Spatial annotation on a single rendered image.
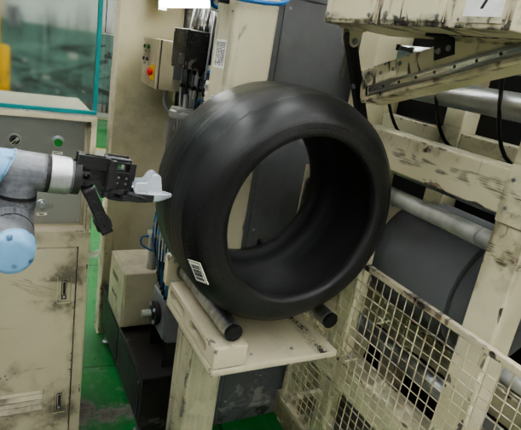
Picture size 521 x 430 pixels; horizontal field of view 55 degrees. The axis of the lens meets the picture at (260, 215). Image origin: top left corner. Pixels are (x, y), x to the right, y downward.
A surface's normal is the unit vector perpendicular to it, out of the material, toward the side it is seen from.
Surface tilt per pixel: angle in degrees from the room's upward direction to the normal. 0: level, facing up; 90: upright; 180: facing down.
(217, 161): 69
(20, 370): 89
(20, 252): 90
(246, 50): 90
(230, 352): 90
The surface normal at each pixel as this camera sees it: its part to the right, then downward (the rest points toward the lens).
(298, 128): 0.42, 0.17
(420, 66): -0.88, 0.00
